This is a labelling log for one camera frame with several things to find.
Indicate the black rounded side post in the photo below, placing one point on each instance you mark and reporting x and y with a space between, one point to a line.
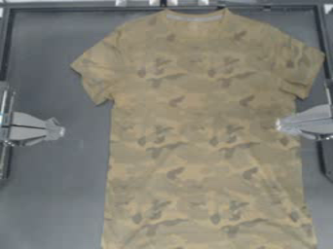
327 162
4 165

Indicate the camouflage t-shirt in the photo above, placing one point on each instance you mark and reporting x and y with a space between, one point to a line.
196 129

